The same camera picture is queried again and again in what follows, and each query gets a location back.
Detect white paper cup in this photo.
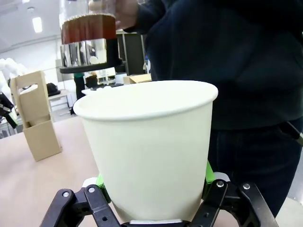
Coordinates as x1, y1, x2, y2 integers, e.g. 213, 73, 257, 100
72, 80, 219, 223

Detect dark tall cabinet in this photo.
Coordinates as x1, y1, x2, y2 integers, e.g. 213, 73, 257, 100
115, 32, 149, 74

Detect person's right forearm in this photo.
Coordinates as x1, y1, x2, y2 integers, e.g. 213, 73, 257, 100
123, 0, 171, 34

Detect bystander in green top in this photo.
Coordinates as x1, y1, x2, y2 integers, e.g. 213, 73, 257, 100
73, 71, 86, 101

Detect open cardboard box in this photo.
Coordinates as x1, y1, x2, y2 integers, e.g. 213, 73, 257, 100
123, 73, 152, 85

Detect white background desk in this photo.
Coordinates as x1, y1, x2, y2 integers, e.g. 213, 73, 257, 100
47, 89, 73, 116

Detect glass pitcher with brown tea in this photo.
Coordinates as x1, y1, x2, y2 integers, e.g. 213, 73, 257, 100
59, 0, 123, 74

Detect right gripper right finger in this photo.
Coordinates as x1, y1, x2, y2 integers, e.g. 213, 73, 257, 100
191, 160, 280, 227

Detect person's right hand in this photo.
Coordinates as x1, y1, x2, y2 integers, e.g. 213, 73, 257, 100
115, 0, 141, 31

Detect person in black sweatshirt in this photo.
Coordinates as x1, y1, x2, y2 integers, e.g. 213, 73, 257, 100
123, 0, 303, 131

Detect black grey-tipped object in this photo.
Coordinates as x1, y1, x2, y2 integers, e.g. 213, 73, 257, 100
280, 121, 303, 147

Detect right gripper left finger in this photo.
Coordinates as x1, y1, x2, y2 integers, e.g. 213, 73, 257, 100
40, 174, 122, 227

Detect black bag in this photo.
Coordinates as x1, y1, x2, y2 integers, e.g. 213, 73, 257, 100
45, 82, 60, 97

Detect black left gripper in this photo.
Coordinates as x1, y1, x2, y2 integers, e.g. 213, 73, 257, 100
0, 92, 18, 130

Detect brown cardboard cup carrier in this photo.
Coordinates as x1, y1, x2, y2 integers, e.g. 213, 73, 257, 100
10, 70, 63, 162

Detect rectangular ceiling light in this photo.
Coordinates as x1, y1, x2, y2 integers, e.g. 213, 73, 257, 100
31, 16, 44, 34

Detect dark blue jeans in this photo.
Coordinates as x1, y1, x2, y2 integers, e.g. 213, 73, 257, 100
208, 117, 303, 217

